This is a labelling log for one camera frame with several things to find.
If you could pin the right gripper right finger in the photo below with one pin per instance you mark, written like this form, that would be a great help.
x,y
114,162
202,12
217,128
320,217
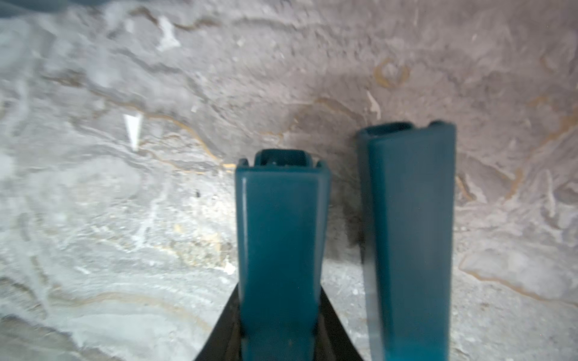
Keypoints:
x,y
332,342

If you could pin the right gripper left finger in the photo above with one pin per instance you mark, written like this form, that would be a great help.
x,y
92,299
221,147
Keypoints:
x,y
225,340

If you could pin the teal pruning pliers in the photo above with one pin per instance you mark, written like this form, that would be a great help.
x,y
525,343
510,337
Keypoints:
x,y
407,176
282,203

